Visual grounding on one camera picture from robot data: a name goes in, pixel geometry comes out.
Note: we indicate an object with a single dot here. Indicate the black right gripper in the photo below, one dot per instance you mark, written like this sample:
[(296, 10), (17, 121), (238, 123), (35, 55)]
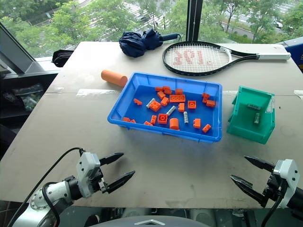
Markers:
[(274, 185)]

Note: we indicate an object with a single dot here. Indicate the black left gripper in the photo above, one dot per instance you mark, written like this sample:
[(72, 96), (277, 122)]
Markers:
[(98, 178)]

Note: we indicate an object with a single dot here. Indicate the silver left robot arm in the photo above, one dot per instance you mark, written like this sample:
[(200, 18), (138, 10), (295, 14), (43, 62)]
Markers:
[(55, 191)]

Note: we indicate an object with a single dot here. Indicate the dark blue bin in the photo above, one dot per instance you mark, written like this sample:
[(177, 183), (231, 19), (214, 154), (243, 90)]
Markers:
[(296, 55)]

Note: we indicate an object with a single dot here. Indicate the green plastic bin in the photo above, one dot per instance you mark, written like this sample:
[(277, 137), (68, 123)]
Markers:
[(243, 132)]

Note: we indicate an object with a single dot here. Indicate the dark rounded shape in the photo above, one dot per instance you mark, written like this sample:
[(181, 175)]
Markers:
[(92, 221)]

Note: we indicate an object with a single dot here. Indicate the grey robot torso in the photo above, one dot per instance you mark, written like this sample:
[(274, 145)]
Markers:
[(149, 221)]

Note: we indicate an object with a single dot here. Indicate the blue plastic tray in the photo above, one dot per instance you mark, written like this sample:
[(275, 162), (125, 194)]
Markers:
[(208, 118)]

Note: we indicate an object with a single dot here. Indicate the orange cylinder block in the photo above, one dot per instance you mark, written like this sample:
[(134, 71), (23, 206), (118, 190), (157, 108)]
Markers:
[(174, 124)]

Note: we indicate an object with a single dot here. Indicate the clear tape strip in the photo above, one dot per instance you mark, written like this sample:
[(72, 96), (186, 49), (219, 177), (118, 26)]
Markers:
[(94, 92), (298, 93)]

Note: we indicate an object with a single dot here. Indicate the orange foam cylinder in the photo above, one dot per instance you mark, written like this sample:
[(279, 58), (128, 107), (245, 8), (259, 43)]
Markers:
[(112, 76)]

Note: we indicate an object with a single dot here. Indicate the orange plastic building brick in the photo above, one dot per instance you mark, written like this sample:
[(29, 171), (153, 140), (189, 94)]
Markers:
[(177, 98)]

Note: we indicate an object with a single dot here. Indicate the black white tennis racket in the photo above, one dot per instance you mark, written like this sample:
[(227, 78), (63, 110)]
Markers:
[(272, 56)]

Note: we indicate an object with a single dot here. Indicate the black folded fabric item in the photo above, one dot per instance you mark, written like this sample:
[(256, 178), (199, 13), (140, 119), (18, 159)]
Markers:
[(60, 58)]

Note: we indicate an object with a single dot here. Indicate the navy folded umbrella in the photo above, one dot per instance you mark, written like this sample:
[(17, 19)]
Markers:
[(135, 43)]

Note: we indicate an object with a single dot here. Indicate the dark side desk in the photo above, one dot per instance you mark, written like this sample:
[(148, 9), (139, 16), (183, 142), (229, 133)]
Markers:
[(23, 79)]

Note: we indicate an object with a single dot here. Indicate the black window pillar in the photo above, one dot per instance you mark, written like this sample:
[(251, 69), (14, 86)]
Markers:
[(194, 20)]

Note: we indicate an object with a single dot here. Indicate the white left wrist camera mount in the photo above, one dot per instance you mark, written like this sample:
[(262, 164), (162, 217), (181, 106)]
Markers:
[(87, 165)]

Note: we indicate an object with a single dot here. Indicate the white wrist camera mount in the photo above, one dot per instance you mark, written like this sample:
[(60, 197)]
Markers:
[(87, 165), (287, 170)]

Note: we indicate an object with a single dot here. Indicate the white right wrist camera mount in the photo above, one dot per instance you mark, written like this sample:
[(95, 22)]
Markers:
[(287, 170)]

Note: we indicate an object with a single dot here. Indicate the dark slanted window frame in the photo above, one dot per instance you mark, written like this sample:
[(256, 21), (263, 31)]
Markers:
[(14, 52)]

